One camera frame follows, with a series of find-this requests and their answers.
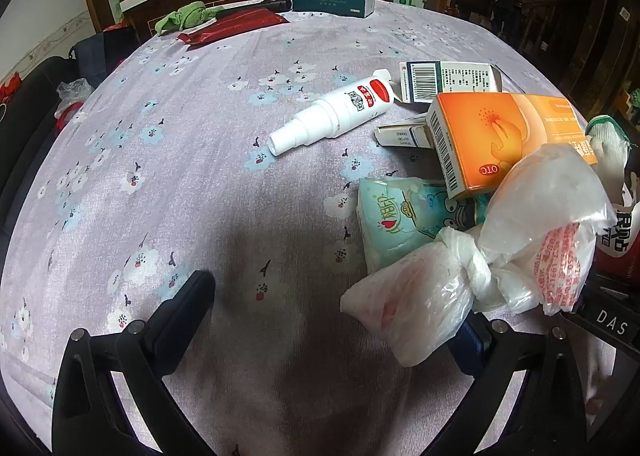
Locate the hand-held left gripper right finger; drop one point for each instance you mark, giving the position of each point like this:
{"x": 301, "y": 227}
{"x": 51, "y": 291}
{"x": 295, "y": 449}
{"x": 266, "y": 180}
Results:
{"x": 472, "y": 346}

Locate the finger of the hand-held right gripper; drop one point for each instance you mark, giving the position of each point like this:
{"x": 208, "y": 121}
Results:
{"x": 602, "y": 321}

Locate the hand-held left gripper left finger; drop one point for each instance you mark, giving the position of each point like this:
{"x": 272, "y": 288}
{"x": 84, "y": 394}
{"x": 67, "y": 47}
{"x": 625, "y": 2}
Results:
{"x": 180, "y": 316}

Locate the knotted clear plastic bag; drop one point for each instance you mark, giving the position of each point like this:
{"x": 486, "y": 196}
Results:
{"x": 540, "y": 196}

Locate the teal cartoon tissue packet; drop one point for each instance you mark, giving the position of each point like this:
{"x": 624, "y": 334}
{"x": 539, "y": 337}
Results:
{"x": 395, "y": 221}

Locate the blue white medicine box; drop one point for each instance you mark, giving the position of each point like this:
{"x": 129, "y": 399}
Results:
{"x": 450, "y": 78}

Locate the red white printed packet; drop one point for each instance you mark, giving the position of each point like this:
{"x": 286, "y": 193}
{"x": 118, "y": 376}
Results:
{"x": 622, "y": 241}

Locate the floral purple tablecloth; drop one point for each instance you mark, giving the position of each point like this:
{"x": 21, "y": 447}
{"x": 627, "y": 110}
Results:
{"x": 200, "y": 160}

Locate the white knit glove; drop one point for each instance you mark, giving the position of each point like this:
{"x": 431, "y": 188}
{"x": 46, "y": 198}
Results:
{"x": 610, "y": 150}

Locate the orange medicine box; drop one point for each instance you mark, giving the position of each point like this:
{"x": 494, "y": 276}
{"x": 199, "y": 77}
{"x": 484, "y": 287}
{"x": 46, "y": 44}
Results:
{"x": 480, "y": 135}

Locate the small white box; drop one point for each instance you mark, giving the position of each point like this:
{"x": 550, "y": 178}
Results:
{"x": 405, "y": 135}

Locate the crumpled clear plastic bag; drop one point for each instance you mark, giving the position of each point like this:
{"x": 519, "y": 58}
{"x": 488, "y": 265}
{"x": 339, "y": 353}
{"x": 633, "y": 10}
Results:
{"x": 75, "y": 90}

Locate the black sofa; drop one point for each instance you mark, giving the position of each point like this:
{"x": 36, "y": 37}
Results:
{"x": 25, "y": 100}

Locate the white spray bottle red label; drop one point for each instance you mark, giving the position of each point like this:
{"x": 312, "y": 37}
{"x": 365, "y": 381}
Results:
{"x": 345, "y": 108}

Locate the dark bag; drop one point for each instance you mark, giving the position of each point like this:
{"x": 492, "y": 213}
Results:
{"x": 100, "y": 55}

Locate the red tassel ornament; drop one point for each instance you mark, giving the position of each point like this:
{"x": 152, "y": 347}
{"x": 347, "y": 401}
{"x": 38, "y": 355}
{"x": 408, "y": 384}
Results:
{"x": 9, "y": 88}

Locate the green cloth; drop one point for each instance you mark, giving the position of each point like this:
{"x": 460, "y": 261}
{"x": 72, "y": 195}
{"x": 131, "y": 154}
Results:
{"x": 185, "y": 18}

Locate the red foil packet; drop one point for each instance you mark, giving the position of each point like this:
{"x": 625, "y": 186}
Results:
{"x": 235, "y": 23}

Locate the wooden stair railing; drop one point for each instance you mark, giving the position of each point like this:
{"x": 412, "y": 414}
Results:
{"x": 525, "y": 15}

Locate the dark pouch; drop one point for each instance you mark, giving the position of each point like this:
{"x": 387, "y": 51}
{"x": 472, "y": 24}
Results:
{"x": 272, "y": 4}

